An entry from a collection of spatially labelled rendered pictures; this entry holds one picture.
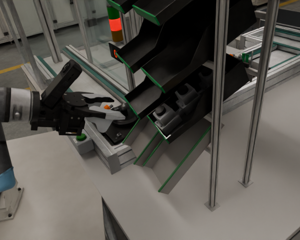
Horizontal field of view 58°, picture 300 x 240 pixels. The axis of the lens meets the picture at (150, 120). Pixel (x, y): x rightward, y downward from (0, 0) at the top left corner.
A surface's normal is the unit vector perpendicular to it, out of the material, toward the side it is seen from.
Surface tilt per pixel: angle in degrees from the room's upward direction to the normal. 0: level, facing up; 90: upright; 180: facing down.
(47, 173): 0
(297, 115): 0
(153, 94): 25
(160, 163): 45
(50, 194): 0
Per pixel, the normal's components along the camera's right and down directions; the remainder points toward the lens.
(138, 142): -0.72, -0.35
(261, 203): -0.11, -0.80
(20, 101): 0.50, -0.19
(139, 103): -0.48, -0.60
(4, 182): 0.70, -0.26
